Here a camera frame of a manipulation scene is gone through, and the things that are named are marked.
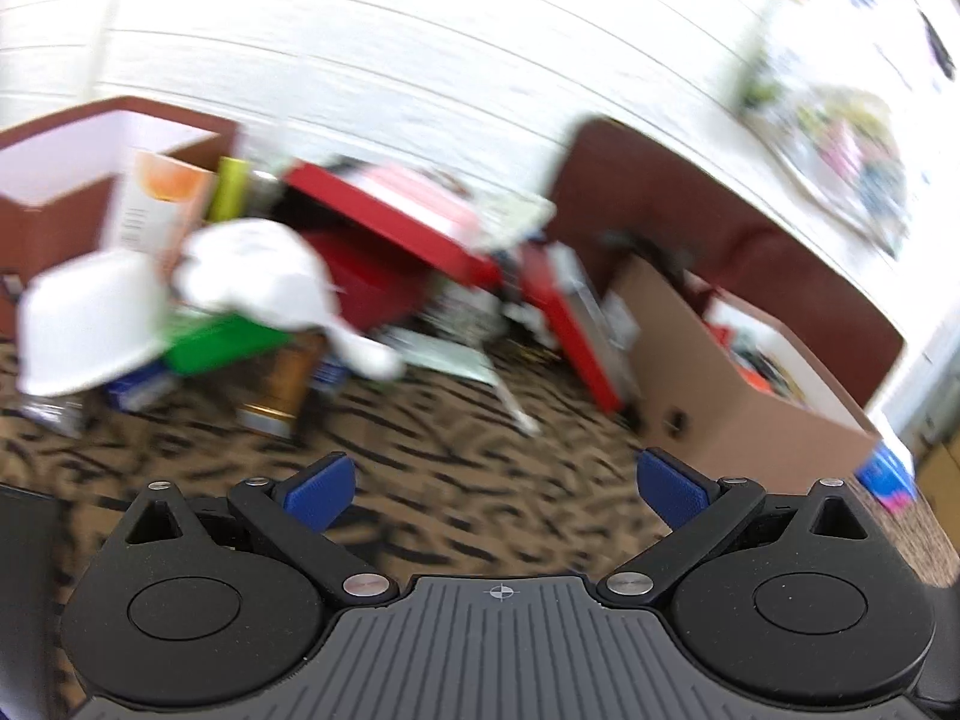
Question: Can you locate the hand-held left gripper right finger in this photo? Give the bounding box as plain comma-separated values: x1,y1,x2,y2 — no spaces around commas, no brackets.
598,448,872,607

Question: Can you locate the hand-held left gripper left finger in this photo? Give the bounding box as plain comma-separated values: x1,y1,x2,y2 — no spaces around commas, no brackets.
120,452,398,607

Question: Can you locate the brown cardboard box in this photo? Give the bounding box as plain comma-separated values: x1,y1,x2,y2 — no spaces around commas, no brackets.
606,252,884,478

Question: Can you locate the gold box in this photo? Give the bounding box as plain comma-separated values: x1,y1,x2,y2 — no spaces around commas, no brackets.
238,332,325,441

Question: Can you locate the tan cloth with black letters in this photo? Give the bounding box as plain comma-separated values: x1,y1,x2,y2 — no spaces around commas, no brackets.
0,334,960,691

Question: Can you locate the green box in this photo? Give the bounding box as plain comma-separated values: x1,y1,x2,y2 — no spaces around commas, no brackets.
165,313,291,381

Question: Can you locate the white and green tube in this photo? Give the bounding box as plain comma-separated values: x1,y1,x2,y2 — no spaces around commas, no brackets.
482,366,542,437

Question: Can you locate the green and white snack packet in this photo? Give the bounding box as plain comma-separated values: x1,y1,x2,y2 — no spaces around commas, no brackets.
388,328,497,385

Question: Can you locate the red box with silver edge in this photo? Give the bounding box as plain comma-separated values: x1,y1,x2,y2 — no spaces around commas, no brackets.
520,242,640,415

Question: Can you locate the blue box with barcode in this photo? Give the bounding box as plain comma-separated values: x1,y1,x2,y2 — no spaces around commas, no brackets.
103,362,179,415

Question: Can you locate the red gift box base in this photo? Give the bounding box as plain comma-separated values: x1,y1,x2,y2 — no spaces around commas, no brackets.
298,231,430,336

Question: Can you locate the pink and blue packet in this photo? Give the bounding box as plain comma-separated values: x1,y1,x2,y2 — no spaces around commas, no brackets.
853,441,921,516

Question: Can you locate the black feathery item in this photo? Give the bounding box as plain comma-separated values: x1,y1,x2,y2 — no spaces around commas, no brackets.
598,227,700,280

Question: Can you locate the plain cardboard piece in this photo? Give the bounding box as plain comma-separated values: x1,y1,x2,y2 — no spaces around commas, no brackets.
913,437,960,497

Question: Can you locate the grey metallic object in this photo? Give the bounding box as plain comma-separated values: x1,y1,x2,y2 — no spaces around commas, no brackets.
17,396,85,437

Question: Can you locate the open red gift box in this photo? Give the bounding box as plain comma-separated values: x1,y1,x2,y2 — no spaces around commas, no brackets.
283,160,501,291

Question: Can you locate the white dome-shaped object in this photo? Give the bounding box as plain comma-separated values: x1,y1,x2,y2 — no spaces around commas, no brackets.
15,250,171,398

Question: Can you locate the white patterned pouch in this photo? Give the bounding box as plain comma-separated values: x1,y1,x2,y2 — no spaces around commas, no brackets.
471,190,557,254

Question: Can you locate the yellow-green stick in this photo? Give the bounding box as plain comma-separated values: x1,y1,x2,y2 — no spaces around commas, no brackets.
207,156,250,224

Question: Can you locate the black flat object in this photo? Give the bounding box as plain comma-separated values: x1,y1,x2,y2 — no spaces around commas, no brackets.
0,482,62,720

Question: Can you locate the orange and white carton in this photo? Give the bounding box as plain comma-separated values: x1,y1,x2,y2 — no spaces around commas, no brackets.
100,148,220,257

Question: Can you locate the maroon box with white inside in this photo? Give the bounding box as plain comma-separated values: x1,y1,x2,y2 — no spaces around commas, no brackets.
0,95,242,340

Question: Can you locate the floral wall poster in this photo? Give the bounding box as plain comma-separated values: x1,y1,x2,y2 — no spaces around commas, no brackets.
737,73,914,261

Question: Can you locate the dark wall ornament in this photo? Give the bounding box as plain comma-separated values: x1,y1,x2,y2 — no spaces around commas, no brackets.
921,10,959,81

